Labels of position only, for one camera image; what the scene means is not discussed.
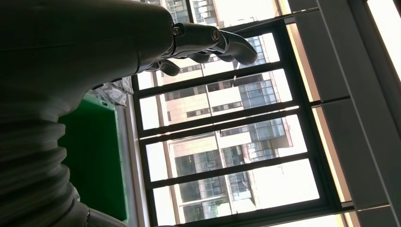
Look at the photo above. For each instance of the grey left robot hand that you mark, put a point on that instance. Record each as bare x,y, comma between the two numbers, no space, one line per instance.
78,40

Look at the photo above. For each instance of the grey parcel bag red logo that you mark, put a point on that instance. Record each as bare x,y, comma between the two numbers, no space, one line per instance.
114,92

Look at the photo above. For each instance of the green plastic crate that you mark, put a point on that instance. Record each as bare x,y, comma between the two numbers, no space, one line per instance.
94,156

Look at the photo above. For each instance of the dark window frame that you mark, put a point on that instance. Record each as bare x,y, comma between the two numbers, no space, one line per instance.
219,112

